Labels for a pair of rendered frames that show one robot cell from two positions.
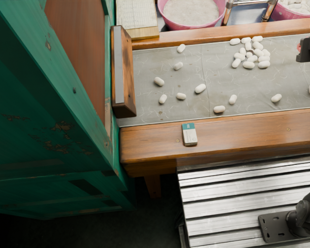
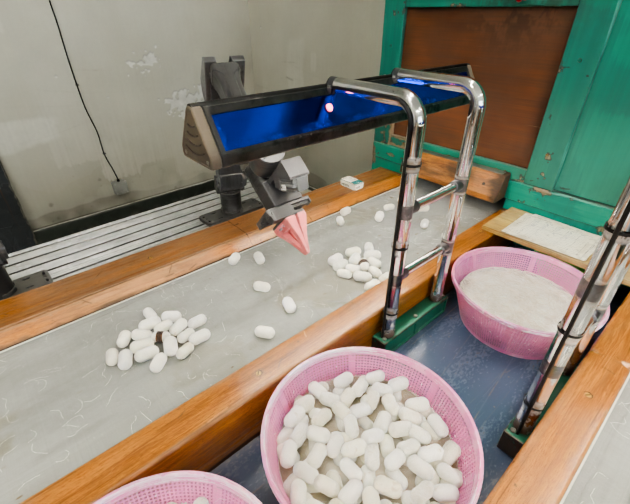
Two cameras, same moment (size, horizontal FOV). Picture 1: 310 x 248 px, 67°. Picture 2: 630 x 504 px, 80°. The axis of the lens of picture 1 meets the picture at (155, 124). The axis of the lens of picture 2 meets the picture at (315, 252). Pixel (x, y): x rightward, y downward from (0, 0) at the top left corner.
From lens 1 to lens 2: 1.32 m
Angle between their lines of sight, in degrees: 79
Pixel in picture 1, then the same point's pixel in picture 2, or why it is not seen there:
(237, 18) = (454, 374)
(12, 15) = not seen: outside the picture
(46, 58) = (389, 13)
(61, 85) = (386, 29)
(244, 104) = (325, 226)
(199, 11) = (506, 302)
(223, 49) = not seen: hidden behind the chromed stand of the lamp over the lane
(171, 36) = (471, 235)
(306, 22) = (314, 337)
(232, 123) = (324, 201)
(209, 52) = (413, 252)
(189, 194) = not seen: hidden behind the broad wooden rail
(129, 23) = (531, 221)
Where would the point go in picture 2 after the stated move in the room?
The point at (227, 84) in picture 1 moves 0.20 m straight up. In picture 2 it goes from (358, 233) to (363, 153)
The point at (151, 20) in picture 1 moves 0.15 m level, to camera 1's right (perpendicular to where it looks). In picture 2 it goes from (518, 232) to (483, 256)
